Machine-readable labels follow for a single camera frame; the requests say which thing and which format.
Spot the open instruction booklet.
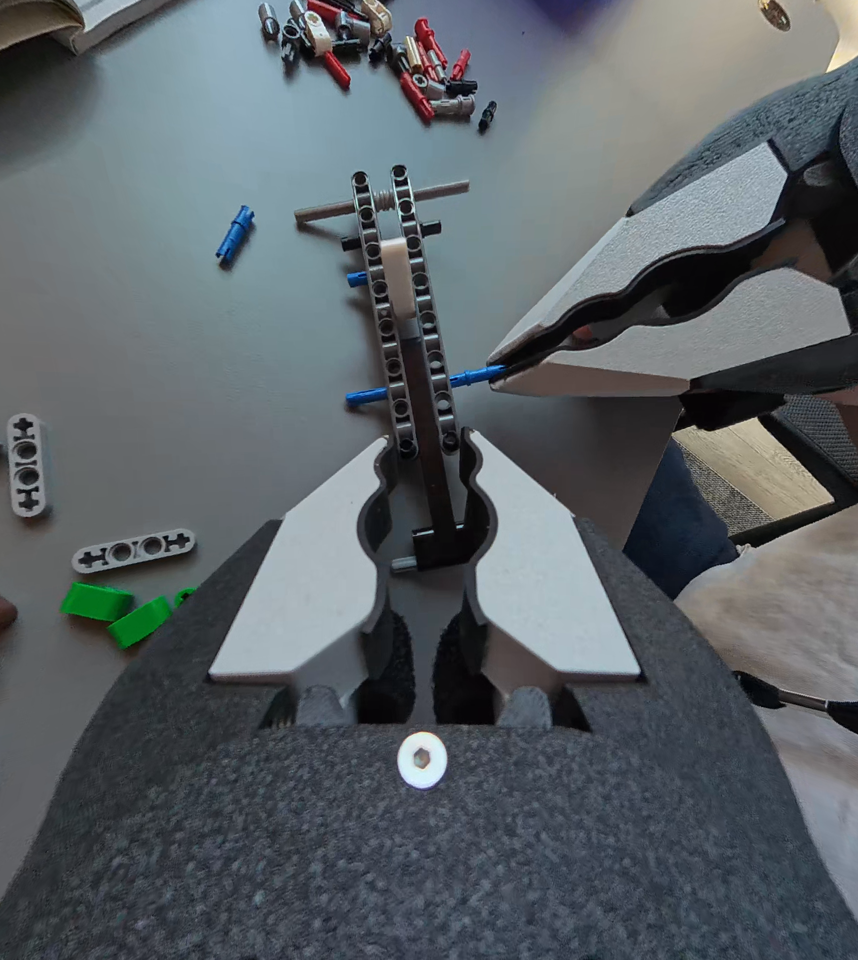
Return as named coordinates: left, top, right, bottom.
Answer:
left=0, top=0, right=175, bottom=81

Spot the light grey lego liftarm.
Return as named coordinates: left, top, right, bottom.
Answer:
left=71, top=529, right=197, bottom=574
left=7, top=412, right=52, bottom=520

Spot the person's blue jeans leg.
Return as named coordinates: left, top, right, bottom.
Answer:
left=622, top=441, right=739, bottom=601

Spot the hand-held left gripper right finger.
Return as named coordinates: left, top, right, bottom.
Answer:
left=461, top=427, right=643, bottom=685

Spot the dark grey lego beam assembly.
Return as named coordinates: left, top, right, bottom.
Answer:
left=294, top=163, right=493, bottom=576

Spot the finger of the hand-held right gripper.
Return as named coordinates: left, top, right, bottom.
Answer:
left=487, top=141, right=805, bottom=372
left=489, top=255, right=855, bottom=399

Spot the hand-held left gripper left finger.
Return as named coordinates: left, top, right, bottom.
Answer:
left=207, top=433, right=400, bottom=687

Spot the black mesh office chair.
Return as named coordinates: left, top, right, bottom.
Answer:
left=672, top=393, right=858, bottom=550

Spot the blue long lego pin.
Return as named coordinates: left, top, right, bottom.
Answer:
left=345, top=363, right=508, bottom=408

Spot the pile of lego pins and axles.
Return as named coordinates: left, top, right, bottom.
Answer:
left=258, top=0, right=499, bottom=135

